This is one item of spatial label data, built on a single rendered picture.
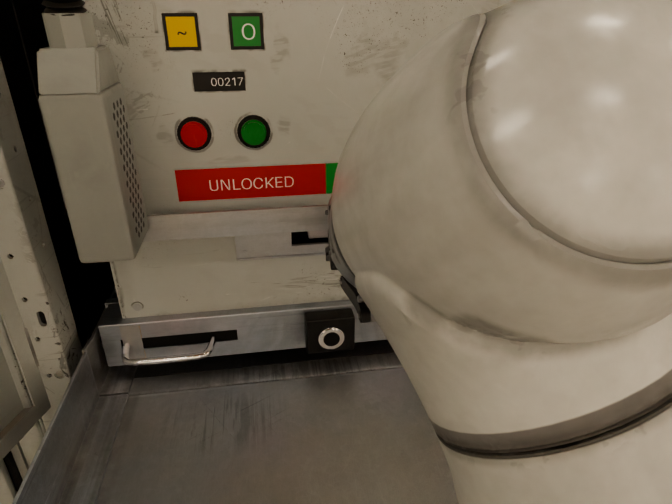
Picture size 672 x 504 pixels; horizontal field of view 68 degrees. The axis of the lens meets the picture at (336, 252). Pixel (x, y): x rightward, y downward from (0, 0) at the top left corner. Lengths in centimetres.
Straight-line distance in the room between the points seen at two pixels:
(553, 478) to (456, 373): 4
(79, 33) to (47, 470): 37
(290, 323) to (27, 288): 28
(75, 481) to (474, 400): 46
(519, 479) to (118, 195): 37
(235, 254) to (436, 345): 45
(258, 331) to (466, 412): 47
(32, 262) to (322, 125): 32
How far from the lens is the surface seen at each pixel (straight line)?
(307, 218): 53
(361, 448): 55
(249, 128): 53
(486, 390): 16
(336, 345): 62
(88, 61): 45
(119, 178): 45
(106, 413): 63
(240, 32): 52
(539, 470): 18
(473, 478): 20
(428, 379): 18
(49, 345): 63
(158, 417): 61
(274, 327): 62
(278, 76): 53
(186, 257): 59
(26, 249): 58
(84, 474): 58
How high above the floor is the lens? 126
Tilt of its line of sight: 26 degrees down
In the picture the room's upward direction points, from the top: straight up
